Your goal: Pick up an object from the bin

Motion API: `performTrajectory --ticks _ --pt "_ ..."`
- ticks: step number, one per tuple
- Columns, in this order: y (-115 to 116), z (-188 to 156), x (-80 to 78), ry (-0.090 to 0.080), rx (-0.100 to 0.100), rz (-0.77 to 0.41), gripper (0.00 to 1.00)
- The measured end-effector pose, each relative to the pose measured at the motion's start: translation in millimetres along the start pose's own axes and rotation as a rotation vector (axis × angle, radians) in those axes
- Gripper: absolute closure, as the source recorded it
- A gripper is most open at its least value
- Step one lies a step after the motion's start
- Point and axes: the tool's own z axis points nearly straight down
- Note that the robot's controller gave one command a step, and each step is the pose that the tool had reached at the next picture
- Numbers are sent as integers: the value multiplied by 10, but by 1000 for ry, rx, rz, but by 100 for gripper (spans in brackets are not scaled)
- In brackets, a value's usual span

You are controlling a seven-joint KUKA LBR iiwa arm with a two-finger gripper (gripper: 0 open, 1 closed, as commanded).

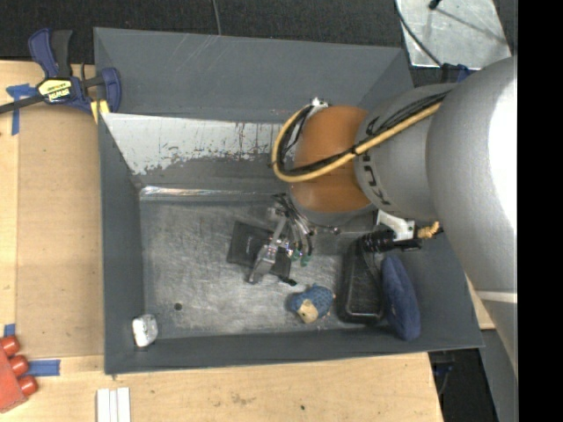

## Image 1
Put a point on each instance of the black rectangular tray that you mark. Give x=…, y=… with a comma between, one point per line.
x=358, y=293

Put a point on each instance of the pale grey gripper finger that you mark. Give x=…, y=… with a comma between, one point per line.
x=258, y=267
x=274, y=263

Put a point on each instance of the pale wood board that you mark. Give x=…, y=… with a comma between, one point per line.
x=57, y=218

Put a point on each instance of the blue toy animal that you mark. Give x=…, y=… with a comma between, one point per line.
x=314, y=301

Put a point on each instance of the black cylinder on white bracket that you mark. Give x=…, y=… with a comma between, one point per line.
x=382, y=240

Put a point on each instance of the dark blue cloth pouch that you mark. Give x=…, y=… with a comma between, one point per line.
x=401, y=301

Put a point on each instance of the grey metal bin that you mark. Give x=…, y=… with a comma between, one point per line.
x=198, y=279

